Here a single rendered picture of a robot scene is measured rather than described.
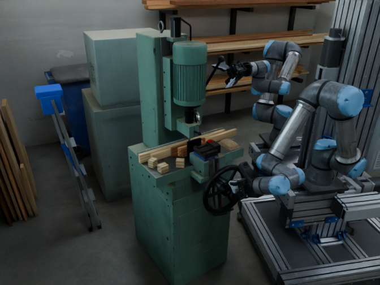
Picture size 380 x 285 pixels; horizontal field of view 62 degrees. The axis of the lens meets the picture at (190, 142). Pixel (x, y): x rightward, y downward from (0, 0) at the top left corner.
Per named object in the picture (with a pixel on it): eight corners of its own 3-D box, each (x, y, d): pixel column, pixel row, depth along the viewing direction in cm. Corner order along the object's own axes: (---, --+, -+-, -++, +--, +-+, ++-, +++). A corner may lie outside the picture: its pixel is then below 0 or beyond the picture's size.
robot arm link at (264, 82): (267, 97, 183) (269, 78, 178) (248, 94, 187) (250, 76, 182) (270, 94, 189) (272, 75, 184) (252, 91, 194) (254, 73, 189)
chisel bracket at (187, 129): (189, 141, 178) (189, 126, 175) (176, 132, 189) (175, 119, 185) (199, 137, 182) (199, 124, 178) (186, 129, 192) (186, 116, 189)
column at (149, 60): (158, 156, 200) (152, 37, 167) (142, 142, 216) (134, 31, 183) (187, 147, 211) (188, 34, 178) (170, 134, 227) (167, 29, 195)
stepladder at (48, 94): (84, 235, 251) (35, 95, 193) (78, 216, 271) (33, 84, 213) (104, 227, 256) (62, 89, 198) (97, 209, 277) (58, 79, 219)
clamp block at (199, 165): (203, 178, 166) (203, 163, 162) (188, 167, 176) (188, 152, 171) (224, 169, 173) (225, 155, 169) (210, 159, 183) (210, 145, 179)
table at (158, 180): (165, 197, 155) (164, 187, 153) (137, 169, 178) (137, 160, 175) (254, 162, 186) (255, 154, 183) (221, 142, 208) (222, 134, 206)
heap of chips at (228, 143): (230, 150, 186) (230, 146, 185) (217, 142, 196) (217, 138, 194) (241, 146, 191) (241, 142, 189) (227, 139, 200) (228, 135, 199)
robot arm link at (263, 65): (270, 75, 184) (272, 60, 180) (257, 78, 178) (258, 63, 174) (260, 72, 190) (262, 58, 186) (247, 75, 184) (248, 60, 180)
